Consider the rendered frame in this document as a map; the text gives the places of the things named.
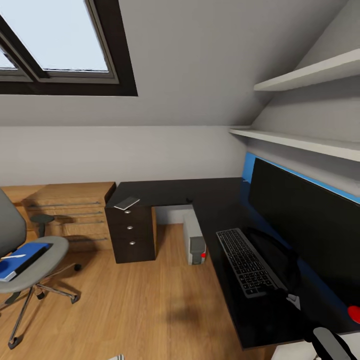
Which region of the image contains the monitor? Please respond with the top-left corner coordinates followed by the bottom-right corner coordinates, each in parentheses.
top-left (246, 157), bottom-right (360, 324)

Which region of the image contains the swivel chair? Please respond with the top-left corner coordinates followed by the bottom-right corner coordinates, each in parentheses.
top-left (0, 188), bottom-right (81, 350)

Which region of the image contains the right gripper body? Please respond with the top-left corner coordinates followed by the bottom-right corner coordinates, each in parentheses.
top-left (271, 288), bottom-right (301, 328)

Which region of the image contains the folder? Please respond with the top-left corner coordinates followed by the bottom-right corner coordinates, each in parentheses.
top-left (0, 242), bottom-right (49, 282)

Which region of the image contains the keyboard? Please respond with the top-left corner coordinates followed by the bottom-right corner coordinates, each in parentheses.
top-left (216, 228), bottom-right (288, 298)

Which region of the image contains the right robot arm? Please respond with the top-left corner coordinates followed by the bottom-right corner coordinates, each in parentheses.
top-left (260, 283), bottom-right (358, 360)

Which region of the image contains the notebook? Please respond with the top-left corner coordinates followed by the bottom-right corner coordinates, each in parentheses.
top-left (114, 197), bottom-right (140, 210)

